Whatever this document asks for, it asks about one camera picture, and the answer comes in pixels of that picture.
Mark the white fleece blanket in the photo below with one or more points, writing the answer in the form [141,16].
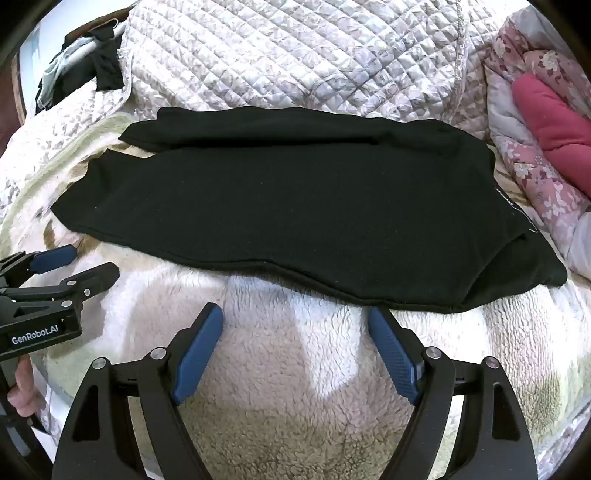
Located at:
[277,369]

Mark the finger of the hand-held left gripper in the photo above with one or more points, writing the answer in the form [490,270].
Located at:
[94,276]
[53,258]

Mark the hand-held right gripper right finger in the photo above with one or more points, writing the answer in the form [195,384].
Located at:
[392,350]

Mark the pink floral quilt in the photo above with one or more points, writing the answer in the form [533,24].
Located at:
[540,194]

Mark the grey garment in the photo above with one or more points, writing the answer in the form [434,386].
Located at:
[57,78]

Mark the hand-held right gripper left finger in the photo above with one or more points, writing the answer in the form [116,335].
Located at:
[198,350]

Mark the dark pink pillow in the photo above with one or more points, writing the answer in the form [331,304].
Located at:
[554,124]

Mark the person's left hand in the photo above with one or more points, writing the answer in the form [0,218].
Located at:
[24,387]

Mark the white quilted bedspread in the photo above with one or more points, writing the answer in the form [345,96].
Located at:
[300,55]

